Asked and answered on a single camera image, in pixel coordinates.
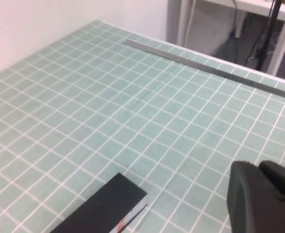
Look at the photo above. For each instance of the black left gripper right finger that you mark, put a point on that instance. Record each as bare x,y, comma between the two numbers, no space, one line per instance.
283,182

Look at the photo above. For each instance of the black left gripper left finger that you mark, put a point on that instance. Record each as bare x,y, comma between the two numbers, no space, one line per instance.
249,201

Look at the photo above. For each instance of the black printed glasses case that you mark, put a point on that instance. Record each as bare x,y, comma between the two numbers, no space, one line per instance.
103,206

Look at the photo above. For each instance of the grey metal strip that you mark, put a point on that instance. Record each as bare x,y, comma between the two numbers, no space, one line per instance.
193,63

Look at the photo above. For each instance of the black tripod stand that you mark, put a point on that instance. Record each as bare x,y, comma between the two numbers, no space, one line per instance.
269,31

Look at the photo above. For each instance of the green checked tablecloth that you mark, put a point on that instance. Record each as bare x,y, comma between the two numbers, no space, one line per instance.
108,109

